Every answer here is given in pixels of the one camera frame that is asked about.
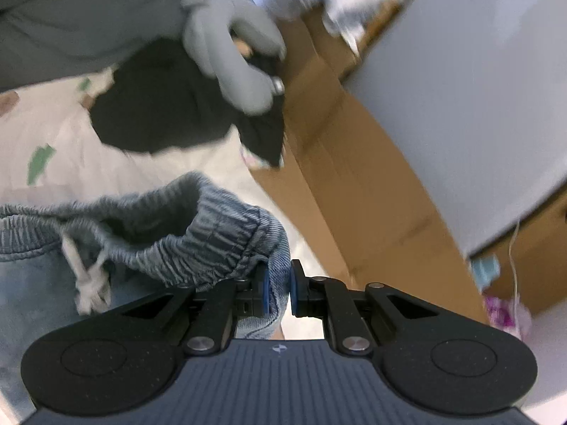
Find dark grey-green duvet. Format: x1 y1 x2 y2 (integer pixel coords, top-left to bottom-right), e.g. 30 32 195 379
0 0 258 91

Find black garment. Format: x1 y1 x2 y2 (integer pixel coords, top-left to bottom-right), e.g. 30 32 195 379
89 38 286 169

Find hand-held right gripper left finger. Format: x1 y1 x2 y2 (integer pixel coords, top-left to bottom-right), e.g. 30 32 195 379
119 266 271 356

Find small brown cardboard box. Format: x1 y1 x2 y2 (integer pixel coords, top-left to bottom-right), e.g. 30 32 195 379
483 195 567 315

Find white printed bed sheet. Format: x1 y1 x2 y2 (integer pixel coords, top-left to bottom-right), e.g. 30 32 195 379
0 66 355 341

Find purple and white packet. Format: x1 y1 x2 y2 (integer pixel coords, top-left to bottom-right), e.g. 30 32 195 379
483 294 532 329

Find grey neck pillow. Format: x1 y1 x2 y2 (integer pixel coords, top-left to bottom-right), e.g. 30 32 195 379
181 0 288 117

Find bottle with light blue cap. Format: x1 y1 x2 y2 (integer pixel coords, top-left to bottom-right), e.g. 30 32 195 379
472 254 501 293

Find large brown cardboard box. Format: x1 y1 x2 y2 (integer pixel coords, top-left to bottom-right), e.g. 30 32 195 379
248 0 492 333

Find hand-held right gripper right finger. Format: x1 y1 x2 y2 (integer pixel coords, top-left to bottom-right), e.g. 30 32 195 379
289 260 444 357

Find blue denim pants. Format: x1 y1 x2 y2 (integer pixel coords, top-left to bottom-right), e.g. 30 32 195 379
0 172 292 421

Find white cable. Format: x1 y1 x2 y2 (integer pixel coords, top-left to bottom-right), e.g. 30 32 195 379
509 217 522 302

